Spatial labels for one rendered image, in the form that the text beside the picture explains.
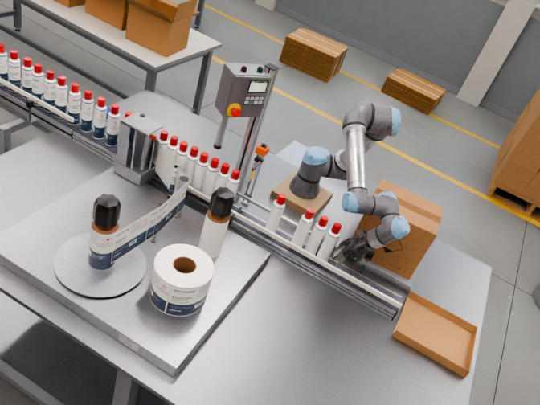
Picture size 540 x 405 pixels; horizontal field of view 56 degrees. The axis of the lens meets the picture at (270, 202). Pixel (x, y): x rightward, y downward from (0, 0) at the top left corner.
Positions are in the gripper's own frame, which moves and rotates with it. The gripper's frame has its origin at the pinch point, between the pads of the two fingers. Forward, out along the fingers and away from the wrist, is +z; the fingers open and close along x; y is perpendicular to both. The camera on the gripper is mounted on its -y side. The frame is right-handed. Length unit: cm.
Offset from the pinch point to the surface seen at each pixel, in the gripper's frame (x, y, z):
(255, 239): -24.4, 6.0, 23.0
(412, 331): 40.1, 5.6, -11.6
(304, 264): -4.5, 5.4, 11.3
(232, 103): -74, 0, -6
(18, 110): -138, 6, 92
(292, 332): 5.9, 37.5, 8.6
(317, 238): -11.2, 2.8, -0.4
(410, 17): -59, -545, 66
